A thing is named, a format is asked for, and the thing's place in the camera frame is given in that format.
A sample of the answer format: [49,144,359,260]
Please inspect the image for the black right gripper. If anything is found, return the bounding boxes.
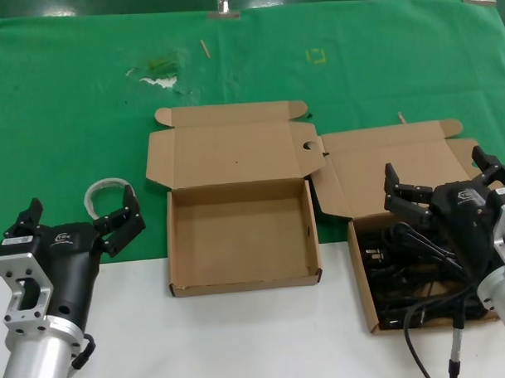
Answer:
[381,144,505,284]

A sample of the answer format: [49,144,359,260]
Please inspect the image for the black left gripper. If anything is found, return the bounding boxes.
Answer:
[9,182,151,331]

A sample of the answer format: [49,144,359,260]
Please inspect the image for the cardboard box with holed flap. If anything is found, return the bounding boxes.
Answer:
[143,99,331,300]

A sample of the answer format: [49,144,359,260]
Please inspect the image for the clear tape roll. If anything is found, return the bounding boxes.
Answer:
[83,176,133,219]

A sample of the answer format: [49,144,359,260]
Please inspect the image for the green cloth mat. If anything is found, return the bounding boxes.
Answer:
[0,0,505,269]

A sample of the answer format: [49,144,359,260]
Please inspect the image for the left silver wrist bracket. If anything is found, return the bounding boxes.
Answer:
[0,233,57,334]

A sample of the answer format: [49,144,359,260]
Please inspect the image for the cardboard box with cords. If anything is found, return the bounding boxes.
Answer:
[307,117,505,338]

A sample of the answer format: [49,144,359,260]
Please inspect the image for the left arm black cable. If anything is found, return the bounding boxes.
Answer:
[70,333,97,371]

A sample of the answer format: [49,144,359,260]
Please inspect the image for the right arm cable silver connector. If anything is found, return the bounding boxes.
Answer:
[400,271,493,378]

